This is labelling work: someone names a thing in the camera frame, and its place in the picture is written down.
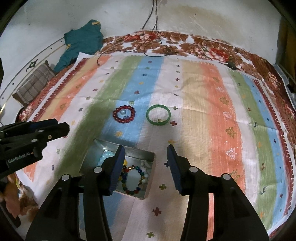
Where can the red floral bed sheet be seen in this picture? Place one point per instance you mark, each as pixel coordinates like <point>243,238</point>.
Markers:
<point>185,41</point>

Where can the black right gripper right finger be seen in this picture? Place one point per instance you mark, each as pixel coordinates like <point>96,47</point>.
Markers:
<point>197,185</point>

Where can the black charger plug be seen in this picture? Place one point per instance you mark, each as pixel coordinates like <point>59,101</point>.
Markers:
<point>231,65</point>

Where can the green jade bangle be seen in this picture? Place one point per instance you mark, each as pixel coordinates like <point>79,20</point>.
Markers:
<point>158,115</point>

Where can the teal green garment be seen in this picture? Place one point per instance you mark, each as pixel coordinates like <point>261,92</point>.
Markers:
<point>87,39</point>

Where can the grey checkered pillow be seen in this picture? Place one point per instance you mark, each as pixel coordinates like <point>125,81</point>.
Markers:
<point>34,84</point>

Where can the silver metal tin box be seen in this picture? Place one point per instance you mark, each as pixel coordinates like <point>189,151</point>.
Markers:
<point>136,168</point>

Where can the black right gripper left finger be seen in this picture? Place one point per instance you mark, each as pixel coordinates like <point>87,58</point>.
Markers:
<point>97,183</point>

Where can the striped colourful cloth mat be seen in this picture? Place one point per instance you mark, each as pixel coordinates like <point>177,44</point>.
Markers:
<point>161,214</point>

